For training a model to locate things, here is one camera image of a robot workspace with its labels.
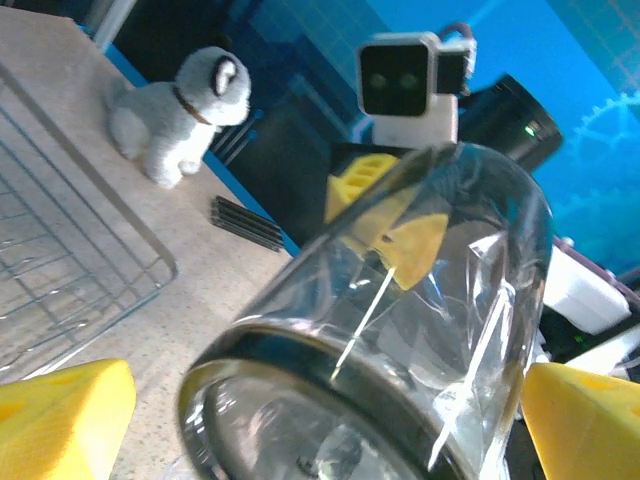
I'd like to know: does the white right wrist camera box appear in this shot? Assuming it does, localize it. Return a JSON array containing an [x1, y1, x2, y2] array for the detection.
[[357, 31, 476, 151]]

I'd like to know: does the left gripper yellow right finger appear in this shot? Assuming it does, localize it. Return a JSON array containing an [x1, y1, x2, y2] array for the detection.
[[521, 362, 640, 480]]

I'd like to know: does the clear plastic cup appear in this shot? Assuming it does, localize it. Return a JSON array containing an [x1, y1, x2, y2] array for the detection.
[[177, 141, 555, 480]]

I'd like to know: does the chrome wire dish rack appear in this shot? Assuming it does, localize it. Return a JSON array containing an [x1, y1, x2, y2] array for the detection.
[[0, 59, 180, 384]]

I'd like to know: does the black ribbed strip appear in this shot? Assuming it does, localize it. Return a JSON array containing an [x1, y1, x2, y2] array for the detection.
[[209, 195, 285, 252]]

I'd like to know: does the grey white plush dog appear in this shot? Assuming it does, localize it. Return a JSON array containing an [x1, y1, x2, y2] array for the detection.
[[102, 45, 253, 190]]

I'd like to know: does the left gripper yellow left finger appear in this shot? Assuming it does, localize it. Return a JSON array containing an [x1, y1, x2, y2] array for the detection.
[[0, 358, 137, 480]]

